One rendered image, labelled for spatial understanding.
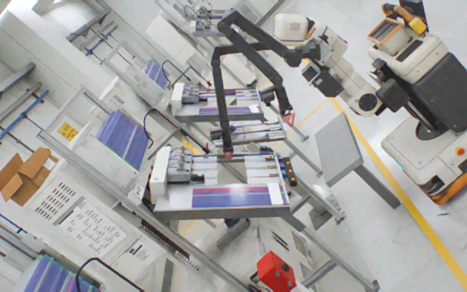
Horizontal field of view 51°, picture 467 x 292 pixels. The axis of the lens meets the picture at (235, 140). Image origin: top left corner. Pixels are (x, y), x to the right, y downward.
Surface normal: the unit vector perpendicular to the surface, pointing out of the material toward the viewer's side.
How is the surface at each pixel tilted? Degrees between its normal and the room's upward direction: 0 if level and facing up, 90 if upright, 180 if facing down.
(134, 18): 90
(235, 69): 90
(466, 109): 90
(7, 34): 90
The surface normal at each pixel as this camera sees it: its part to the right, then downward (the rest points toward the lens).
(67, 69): 0.04, 0.39
